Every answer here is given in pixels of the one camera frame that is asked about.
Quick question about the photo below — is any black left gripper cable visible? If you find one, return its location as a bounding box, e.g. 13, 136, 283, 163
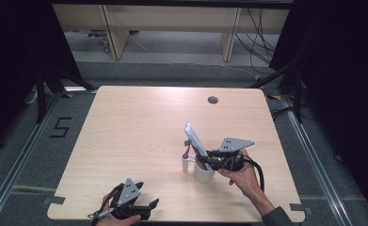
87, 183, 125, 226

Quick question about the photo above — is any person's left hand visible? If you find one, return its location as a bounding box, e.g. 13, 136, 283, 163
94, 194, 142, 226

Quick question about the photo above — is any black metal stand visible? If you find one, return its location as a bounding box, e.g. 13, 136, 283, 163
34, 60, 99, 124
248, 60, 306, 124

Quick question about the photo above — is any person's right hand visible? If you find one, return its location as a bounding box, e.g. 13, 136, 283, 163
217, 148, 263, 200

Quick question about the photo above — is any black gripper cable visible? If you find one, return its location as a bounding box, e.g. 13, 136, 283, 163
87, 183, 125, 226
242, 154, 266, 193

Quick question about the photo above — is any white cup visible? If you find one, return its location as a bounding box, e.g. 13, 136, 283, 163
181, 154, 217, 185

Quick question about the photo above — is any pink and grey toothbrush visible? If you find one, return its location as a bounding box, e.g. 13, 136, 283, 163
183, 139, 193, 160

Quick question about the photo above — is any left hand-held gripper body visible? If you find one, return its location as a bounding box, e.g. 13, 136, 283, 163
108, 177, 152, 221

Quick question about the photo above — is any metal floor rail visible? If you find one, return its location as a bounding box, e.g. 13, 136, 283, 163
280, 93, 365, 226
0, 89, 63, 226

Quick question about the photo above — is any dark curtain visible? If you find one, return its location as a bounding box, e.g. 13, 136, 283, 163
0, 0, 83, 158
268, 0, 368, 218

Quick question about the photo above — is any grey tape strip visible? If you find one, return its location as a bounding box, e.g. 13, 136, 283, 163
42, 195, 67, 206
289, 202, 313, 217

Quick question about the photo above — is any thin white floor cable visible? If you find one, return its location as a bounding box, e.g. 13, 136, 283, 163
126, 32, 259, 79

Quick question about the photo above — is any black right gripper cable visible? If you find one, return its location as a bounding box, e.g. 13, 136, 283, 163
242, 154, 266, 193

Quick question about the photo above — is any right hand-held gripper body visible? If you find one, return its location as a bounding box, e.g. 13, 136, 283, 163
208, 137, 256, 172

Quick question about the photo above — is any bundle of black cables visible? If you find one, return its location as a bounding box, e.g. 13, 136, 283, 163
233, 8, 278, 75

